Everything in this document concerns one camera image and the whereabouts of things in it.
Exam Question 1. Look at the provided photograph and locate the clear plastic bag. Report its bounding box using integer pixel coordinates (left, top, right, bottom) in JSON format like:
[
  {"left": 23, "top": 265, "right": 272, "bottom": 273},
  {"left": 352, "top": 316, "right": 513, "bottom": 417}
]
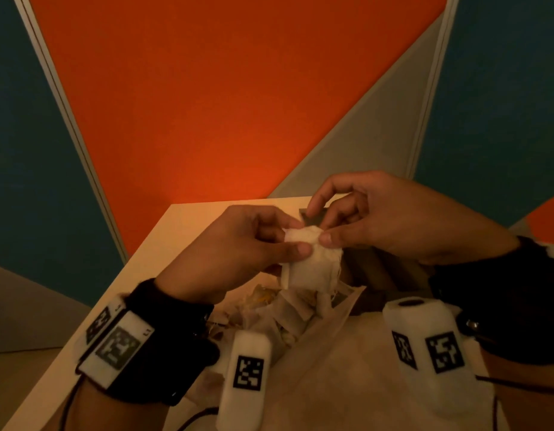
[{"left": 162, "top": 273, "right": 511, "bottom": 431}]

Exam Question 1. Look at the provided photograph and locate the person's right forearm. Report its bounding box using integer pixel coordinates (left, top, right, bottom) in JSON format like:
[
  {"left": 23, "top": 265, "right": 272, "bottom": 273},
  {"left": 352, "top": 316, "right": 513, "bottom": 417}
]
[{"left": 479, "top": 350, "right": 554, "bottom": 431}]

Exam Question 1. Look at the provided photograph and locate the white square tea bag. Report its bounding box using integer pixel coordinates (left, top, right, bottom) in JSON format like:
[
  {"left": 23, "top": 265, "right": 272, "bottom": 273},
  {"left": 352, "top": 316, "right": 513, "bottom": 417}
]
[{"left": 280, "top": 225, "right": 344, "bottom": 293}]

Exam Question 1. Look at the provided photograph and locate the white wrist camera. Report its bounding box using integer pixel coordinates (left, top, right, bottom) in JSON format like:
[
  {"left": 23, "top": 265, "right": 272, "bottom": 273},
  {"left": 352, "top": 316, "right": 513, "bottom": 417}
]
[
  {"left": 382, "top": 296, "right": 484, "bottom": 418},
  {"left": 215, "top": 329, "right": 273, "bottom": 431}
]

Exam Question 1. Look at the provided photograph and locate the person's right hand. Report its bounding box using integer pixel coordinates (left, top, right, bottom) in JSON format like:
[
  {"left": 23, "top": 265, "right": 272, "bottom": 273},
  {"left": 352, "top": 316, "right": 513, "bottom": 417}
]
[{"left": 305, "top": 170, "right": 520, "bottom": 268}]

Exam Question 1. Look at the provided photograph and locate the pile of paper tea bags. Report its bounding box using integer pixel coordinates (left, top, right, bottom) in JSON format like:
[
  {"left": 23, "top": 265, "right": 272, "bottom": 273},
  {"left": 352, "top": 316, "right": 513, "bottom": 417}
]
[{"left": 205, "top": 282, "right": 349, "bottom": 382}]

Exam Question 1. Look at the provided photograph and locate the person's left hand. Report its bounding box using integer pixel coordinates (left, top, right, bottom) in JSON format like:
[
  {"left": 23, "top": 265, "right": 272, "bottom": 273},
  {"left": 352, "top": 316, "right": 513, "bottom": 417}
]
[{"left": 154, "top": 205, "right": 314, "bottom": 306}]

